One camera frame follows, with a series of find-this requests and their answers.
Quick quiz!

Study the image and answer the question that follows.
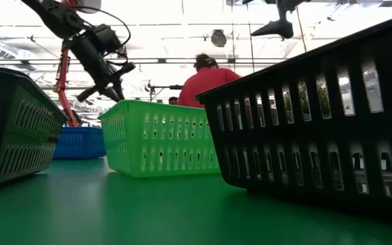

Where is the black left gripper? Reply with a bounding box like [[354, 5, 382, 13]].
[[68, 35, 136, 103]]

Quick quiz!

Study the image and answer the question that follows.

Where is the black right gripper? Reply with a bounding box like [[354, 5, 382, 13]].
[[242, 0, 311, 40]]

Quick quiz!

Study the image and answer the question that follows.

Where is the green plastic basket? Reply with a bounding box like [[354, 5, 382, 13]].
[[97, 99, 221, 179]]

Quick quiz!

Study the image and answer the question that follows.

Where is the black ceiling cable reel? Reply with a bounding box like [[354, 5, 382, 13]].
[[211, 29, 228, 48]]

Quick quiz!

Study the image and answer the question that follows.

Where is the black plastic basket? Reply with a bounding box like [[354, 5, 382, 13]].
[[0, 65, 69, 195], [195, 10, 392, 222]]

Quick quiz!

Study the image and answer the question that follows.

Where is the black gantry frame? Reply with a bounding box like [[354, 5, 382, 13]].
[[144, 80, 184, 103]]

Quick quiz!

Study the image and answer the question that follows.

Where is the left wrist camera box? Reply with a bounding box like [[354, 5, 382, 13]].
[[92, 23, 124, 54]]

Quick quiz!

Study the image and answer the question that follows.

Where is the blue plastic basket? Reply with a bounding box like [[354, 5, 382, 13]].
[[52, 125, 107, 160]]

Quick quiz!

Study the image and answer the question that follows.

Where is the red desk lamp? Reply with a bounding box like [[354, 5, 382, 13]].
[[55, 0, 102, 128]]

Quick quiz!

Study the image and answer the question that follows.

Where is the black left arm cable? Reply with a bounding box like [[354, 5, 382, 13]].
[[67, 5, 132, 48]]

